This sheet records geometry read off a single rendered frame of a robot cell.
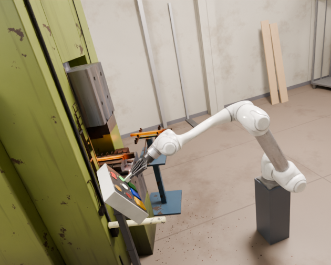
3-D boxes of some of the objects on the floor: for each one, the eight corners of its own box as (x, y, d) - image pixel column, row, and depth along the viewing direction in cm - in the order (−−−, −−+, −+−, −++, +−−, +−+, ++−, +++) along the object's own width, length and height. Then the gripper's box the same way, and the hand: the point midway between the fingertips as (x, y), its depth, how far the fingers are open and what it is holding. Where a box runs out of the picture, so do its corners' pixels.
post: (152, 298, 194) (116, 190, 150) (152, 304, 190) (114, 194, 146) (147, 298, 195) (110, 190, 150) (147, 304, 191) (107, 194, 147)
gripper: (157, 162, 157) (131, 189, 156) (151, 154, 168) (127, 179, 167) (150, 155, 153) (123, 183, 152) (144, 148, 164) (119, 173, 164)
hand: (128, 177), depth 160 cm, fingers closed
